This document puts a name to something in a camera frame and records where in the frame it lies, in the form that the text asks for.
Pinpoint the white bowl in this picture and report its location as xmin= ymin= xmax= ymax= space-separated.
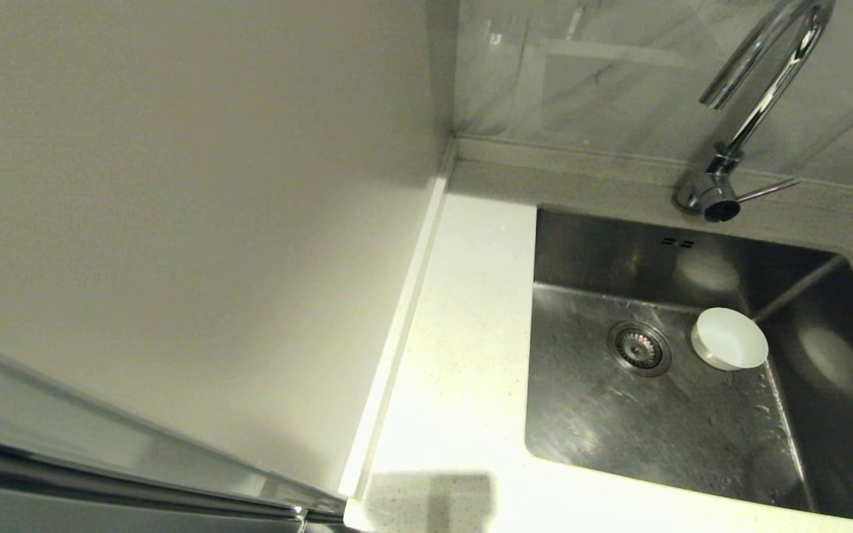
xmin=691 ymin=307 xmax=770 ymax=372

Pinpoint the stainless steel sink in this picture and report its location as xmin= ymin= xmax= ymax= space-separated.
xmin=523 ymin=204 xmax=853 ymax=528

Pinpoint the round metal drain strainer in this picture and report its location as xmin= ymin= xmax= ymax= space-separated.
xmin=607 ymin=320 xmax=673 ymax=378

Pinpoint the white cabinet side panel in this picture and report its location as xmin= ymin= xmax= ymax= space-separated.
xmin=0 ymin=0 xmax=458 ymax=497

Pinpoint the chrome gooseneck faucet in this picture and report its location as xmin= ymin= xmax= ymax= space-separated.
xmin=673 ymin=0 xmax=838 ymax=224

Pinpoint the glossy grey appliance door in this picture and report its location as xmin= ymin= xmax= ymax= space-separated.
xmin=0 ymin=337 xmax=347 ymax=533

